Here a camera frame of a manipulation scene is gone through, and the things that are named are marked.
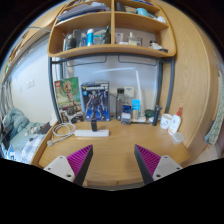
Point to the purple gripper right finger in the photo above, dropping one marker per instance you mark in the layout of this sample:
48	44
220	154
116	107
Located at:
152	166

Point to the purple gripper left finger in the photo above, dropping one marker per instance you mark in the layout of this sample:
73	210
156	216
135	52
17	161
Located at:
73	167

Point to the black charger plug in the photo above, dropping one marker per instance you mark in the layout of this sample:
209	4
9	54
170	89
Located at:
94	126

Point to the translucent plastic cup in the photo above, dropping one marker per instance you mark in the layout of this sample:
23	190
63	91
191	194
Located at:
177	138

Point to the white power strip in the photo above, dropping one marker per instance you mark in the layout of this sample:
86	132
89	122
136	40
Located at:
90	133

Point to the white mug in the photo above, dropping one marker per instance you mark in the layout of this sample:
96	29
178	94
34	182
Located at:
165	121

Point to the white bottle red cap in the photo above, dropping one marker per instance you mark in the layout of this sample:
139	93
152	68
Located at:
175	122

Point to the black cylindrical bottle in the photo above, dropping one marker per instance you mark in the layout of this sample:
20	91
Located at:
156	114

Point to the small blue box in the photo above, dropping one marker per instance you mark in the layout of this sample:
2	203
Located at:
126	114

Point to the bed with green blanket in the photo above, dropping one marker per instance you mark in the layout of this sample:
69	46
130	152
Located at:
20	137

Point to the light blue carton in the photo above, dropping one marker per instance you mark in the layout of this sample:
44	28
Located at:
135	109

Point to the Groot Lego box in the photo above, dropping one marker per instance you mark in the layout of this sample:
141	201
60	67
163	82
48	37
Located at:
68	100

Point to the blue robot model box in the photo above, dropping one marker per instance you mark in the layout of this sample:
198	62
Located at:
96	100

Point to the dark tall bottle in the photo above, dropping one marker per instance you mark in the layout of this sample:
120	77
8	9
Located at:
119	102

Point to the grey metal desk frame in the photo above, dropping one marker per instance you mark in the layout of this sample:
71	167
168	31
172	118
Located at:
146	72

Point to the wooden wall shelf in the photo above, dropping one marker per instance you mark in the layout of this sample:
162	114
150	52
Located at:
111	26

